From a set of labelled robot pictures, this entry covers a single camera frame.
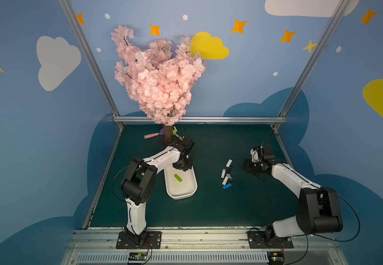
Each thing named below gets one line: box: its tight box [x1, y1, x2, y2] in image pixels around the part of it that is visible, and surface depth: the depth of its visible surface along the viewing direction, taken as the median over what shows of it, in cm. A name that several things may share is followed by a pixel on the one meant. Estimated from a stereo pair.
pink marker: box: [143, 132, 160, 140], surface depth 117 cm
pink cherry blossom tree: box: [110, 25, 206, 143], surface depth 69 cm
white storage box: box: [163, 163, 199, 200], surface depth 93 cm
